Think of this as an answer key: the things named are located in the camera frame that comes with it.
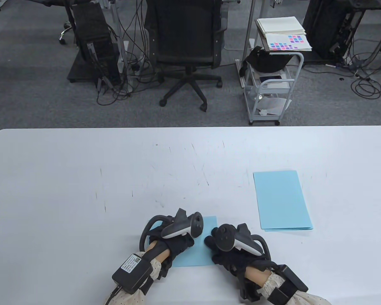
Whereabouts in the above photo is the person's left hand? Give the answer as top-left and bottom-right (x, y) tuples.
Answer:
(148, 229), (195, 268)

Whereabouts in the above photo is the grey hand controller with ring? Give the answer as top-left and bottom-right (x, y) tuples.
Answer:
(216, 223), (271, 261)
(139, 208), (204, 251)

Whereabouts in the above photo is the black equipment cabinet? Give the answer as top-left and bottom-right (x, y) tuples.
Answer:
(303, 0), (365, 62)

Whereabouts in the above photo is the black mesh office chair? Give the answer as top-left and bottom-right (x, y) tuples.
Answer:
(144, 0), (228, 112)

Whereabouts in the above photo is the person's right forearm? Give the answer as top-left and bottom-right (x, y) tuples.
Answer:
(243, 267), (331, 305)

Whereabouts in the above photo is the black wrist sensor box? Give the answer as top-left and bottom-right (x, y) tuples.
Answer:
(268, 264), (308, 305)
(112, 253), (153, 294)

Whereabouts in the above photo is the white paper pad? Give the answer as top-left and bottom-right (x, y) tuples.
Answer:
(256, 17), (306, 36)

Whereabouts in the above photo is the black computer tower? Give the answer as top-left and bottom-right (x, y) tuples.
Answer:
(72, 3), (121, 86)

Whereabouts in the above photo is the black bag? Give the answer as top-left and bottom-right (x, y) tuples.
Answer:
(240, 46), (294, 77)

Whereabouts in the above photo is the white sheet with coloured stickers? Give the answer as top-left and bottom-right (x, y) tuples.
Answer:
(263, 33), (313, 52)

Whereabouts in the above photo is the person's right hand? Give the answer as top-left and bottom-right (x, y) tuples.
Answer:
(204, 227), (270, 277)

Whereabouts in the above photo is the crumpled white paper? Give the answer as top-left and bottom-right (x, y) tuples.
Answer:
(257, 97), (292, 116)

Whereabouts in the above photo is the grey metal desk leg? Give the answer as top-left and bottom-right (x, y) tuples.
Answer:
(243, 0), (256, 43)

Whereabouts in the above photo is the black wrist camera block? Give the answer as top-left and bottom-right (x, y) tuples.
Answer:
(238, 276), (261, 301)

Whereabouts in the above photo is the chrome chair base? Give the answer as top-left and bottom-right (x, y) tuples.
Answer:
(59, 21), (75, 45)

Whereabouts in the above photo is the person's left forearm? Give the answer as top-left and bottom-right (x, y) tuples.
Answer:
(105, 241), (172, 305)

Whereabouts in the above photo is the black floor platform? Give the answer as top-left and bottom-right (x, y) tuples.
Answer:
(67, 52), (121, 85)

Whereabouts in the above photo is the tangle of black floor cables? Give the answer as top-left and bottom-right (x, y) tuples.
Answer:
(97, 13), (161, 106)
(305, 19), (381, 99)

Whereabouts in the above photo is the grey metal utility cart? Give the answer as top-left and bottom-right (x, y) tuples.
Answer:
(236, 38), (304, 125)

